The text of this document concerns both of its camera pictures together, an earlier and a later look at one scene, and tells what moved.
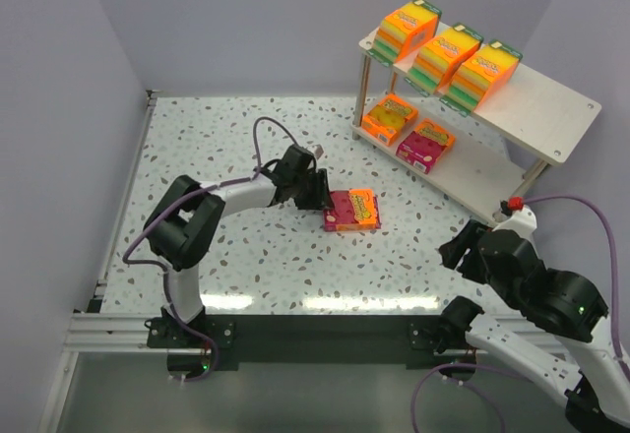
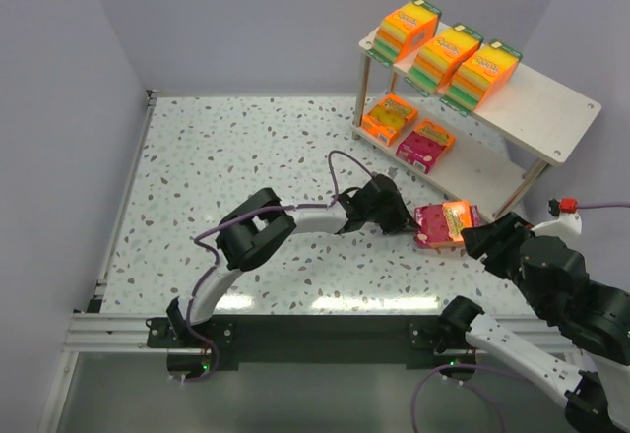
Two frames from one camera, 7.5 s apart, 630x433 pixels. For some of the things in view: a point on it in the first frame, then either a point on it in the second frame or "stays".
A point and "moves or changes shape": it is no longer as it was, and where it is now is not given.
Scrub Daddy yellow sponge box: x=384 y=121 stays
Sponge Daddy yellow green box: x=481 y=79 stays
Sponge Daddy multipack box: x=404 y=30 stays
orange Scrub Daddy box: x=355 y=209 moves or changes shape
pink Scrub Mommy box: x=422 y=148 stays
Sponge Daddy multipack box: x=444 y=59 stays
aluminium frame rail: x=91 y=331 stays
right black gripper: x=456 y=250 to x=485 y=244
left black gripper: x=320 y=189 to x=397 y=214
